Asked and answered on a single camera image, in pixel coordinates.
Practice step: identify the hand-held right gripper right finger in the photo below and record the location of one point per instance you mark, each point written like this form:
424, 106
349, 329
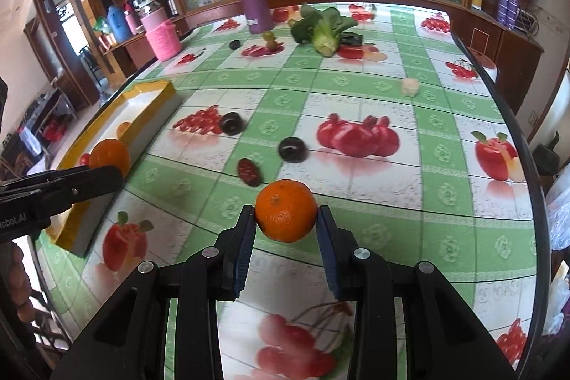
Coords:
327, 255

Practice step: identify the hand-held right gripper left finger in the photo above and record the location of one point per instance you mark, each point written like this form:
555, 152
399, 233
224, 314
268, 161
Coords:
244, 255

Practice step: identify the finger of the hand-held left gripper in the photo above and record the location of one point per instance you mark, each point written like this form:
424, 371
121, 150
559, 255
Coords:
89, 184

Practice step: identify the small orange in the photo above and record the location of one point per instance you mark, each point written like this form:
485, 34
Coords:
110, 155

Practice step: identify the large orange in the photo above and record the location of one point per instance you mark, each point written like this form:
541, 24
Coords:
286, 211

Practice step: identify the yellow rimmed white tray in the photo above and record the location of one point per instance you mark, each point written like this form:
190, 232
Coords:
133, 108

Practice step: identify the small red fruit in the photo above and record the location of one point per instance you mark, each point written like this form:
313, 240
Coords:
85, 160

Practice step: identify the dark red date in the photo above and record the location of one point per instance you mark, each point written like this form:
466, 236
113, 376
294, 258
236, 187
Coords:
250, 172

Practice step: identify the fruit print green tablecloth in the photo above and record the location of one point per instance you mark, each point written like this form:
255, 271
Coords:
400, 184

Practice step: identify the dark purple plum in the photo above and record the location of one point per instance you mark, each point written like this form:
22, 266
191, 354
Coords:
231, 123
292, 149

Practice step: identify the blue thermos jug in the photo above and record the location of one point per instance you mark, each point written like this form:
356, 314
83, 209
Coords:
119, 24

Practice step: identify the jar with pink knitted sleeve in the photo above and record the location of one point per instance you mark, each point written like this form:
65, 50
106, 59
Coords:
162, 37

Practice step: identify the pink water bottle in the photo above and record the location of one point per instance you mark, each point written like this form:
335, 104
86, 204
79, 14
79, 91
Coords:
131, 23

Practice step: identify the round pale cake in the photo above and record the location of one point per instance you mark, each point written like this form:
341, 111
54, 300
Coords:
409, 87

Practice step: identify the black thermos flask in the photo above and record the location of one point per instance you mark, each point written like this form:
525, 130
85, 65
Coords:
169, 1

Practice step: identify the small dark round fruit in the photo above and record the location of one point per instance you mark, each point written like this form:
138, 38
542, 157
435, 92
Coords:
234, 45

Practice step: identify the small brownish round fruit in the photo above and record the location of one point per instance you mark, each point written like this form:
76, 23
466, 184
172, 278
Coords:
273, 45

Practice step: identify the small green round fruit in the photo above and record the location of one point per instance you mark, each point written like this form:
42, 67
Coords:
291, 23
267, 36

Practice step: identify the green leafy vegetable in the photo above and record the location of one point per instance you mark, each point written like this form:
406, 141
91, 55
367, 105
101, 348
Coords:
325, 28

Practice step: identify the white plastic bag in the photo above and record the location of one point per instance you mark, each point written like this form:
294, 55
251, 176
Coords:
560, 215

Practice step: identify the wooden cabinet counter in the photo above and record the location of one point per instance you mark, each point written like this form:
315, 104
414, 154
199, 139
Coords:
503, 59

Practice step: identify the purple ribbed bottle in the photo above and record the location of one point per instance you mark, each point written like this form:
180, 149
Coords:
503, 8
513, 11

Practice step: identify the metal frame side table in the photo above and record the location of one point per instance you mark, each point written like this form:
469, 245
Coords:
49, 117

